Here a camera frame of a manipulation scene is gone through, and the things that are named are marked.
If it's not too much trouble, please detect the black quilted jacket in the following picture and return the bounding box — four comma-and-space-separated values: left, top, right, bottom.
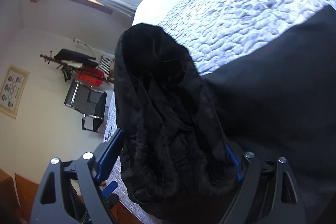
114, 4, 336, 224

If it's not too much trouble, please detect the black hanging garment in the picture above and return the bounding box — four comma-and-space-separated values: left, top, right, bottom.
54, 49, 98, 67

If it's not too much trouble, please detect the striped bag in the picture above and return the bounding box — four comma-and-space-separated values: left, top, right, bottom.
98, 55, 116, 75

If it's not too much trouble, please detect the black mesh chrome chair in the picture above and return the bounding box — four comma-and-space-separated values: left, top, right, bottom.
64, 78, 108, 133

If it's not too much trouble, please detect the framed wall picture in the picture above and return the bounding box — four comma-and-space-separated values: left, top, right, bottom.
0, 65, 30, 119

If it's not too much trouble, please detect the bed with lilac quilted bedspread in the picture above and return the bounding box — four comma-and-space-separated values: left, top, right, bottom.
104, 0, 336, 224

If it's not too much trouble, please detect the red hanging garment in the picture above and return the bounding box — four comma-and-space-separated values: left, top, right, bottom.
77, 68, 106, 87

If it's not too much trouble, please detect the wooden coat rack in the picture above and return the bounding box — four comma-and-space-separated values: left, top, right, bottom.
40, 48, 116, 86

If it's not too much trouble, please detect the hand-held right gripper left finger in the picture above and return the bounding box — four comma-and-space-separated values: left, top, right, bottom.
30, 128, 125, 224

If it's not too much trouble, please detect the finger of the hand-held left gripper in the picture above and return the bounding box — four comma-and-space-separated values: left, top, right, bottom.
102, 181, 119, 209

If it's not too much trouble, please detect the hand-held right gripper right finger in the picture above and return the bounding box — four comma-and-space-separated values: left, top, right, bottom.
218, 143, 306, 224

